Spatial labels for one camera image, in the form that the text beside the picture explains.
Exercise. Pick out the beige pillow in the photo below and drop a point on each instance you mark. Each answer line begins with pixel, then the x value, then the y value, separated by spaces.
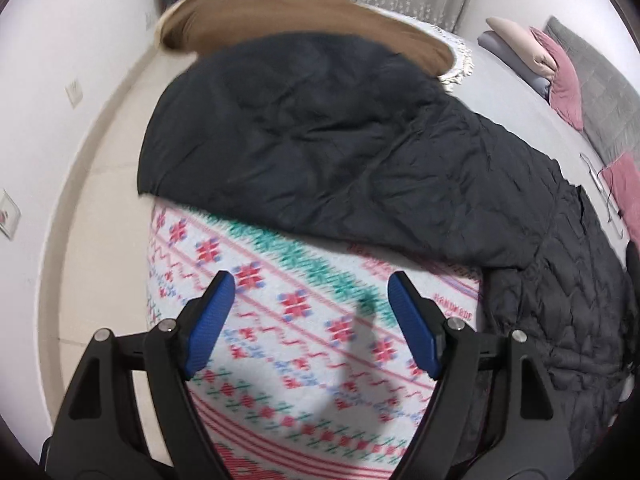
pixel 520 40

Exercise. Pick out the grey quilted headboard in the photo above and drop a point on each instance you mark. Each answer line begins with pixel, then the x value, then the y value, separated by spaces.
pixel 600 90

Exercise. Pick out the black quilted jacket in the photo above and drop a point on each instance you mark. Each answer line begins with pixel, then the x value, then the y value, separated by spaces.
pixel 325 160

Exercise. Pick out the brown blanket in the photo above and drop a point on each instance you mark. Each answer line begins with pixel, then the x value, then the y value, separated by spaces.
pixel 300 15

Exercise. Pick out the long pink pillow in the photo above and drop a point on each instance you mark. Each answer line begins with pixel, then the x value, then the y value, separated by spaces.
pixel 565 85

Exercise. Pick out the white wall socket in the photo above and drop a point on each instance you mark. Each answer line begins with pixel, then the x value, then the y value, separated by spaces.
pixel 75 92

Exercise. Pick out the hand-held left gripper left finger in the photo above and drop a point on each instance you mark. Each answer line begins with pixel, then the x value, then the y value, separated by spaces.
pixel 212 320

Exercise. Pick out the grey pillow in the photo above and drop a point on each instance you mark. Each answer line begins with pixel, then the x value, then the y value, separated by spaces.
pixel 495 45

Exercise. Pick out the grey bed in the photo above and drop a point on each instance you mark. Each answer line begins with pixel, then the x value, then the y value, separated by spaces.
pixel 510 110

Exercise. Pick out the red green patterned blanket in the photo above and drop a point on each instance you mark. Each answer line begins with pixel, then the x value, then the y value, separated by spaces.
pixel 300 310

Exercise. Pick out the white fringed cloth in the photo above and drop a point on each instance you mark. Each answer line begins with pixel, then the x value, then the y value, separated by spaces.
pixel 462 52

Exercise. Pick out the white wall switch plate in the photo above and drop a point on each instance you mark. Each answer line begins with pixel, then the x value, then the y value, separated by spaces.
pixel 7 215

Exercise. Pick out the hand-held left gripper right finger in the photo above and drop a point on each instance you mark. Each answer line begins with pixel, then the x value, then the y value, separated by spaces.
pixel 412 320

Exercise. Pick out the square pink pillow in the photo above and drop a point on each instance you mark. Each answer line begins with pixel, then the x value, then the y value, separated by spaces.
pixel 627 185

